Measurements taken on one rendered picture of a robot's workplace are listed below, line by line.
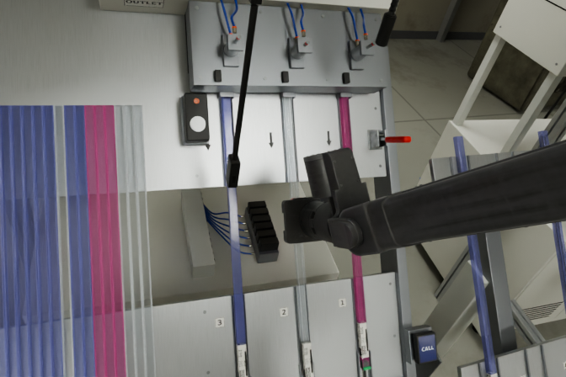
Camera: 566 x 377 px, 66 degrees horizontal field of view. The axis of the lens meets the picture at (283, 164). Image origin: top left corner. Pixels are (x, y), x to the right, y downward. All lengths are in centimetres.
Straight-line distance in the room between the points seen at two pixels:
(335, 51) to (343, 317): 47
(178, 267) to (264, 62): 56
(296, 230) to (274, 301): 16
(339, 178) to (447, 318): 63
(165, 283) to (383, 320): 48
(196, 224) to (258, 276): 20
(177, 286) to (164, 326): 30
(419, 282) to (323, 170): 154
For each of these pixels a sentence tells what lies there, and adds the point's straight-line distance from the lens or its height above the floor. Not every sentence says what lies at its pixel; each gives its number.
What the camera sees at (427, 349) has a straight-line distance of 88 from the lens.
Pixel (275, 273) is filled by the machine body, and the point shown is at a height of 62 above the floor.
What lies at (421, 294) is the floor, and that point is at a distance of 203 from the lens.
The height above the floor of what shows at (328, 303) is 83.
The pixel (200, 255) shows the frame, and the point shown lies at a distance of 104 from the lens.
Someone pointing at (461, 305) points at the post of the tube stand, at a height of 72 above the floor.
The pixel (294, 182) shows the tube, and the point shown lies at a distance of 75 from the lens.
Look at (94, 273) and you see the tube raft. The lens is 72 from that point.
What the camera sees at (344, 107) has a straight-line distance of 81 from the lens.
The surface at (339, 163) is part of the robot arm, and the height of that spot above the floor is 115.
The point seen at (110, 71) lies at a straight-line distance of 75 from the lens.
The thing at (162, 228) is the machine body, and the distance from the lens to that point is 115.
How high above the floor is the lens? 148
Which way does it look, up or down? 39 degrees down
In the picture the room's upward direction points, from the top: 13 degrees clockwise
